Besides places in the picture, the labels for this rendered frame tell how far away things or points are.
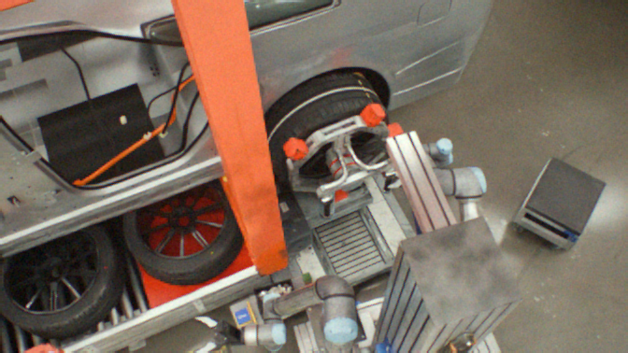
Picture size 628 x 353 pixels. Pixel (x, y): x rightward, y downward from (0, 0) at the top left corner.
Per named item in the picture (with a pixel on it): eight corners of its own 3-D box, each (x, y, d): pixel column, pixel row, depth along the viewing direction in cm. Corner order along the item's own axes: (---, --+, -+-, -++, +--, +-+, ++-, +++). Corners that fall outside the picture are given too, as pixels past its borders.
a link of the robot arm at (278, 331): (286, 346, 237) (284, 341, 229) (258, 347, 237) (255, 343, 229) (286, 326, 240) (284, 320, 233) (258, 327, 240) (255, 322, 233)
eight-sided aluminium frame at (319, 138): (378, 158, 343) (387, 103, 295) (384, 167, 340) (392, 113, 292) (290, 194, 334) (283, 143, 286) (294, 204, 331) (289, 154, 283)
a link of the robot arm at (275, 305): (335, 261, 219) (255, 295, 251) (337, 290, 214) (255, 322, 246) (359, 267, 226) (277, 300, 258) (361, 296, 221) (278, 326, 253)
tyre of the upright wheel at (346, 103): (239, 155, 328) (334, 148, 367) (255, 190, 317) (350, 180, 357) (291, 68, 284) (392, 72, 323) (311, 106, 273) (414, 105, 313)
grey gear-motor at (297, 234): (289, 199, 388) (285, 173, 357) (315, 255, 369) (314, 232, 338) (262, 209, 385) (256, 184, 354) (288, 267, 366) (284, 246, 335)
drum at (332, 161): (347, 153, 322) (348, 139, 309) (364, 185, 313) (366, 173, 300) (322, 162, 319) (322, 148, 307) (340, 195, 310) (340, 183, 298)
